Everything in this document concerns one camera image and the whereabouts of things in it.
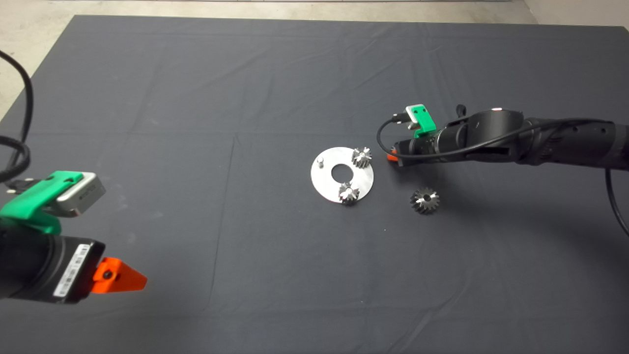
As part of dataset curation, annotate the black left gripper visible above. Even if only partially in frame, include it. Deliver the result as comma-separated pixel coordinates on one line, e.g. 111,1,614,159
49,236,148,304

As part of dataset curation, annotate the round metal plate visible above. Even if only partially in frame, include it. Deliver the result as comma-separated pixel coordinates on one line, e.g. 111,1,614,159
310,147,374,203

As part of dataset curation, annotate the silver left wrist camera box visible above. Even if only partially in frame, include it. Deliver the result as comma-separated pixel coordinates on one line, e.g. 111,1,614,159
57,172,107,218

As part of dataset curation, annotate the thin black right camera cable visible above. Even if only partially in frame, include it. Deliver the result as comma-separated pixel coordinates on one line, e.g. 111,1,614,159
376,113,629,236

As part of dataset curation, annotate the green right wrist camera mount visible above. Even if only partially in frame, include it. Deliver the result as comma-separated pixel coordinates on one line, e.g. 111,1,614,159
408,104,437,139

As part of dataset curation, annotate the small steel bevel gear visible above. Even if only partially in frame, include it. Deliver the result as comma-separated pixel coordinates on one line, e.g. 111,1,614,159
351,147,372,169
337,181,360,206

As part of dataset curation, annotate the thin black camera cable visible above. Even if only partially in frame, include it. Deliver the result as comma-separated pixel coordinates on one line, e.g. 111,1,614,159
0,49,34,193
376,113,629,236

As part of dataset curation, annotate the large steel bevel gear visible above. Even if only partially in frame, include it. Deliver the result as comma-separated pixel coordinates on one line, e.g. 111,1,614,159
410,187,440,215

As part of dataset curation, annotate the dark grey table cloth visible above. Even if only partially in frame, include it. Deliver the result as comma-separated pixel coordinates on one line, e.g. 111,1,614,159
0,14,629,354

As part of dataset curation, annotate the thick black braided cable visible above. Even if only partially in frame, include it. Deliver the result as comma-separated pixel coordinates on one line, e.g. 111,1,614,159
0,135,31,183

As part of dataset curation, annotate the thin black left camera cable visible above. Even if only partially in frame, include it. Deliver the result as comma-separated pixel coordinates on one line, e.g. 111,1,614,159
0,49,34,193

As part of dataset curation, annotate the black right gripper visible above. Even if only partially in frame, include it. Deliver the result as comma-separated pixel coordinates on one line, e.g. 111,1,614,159
387,130,446,167

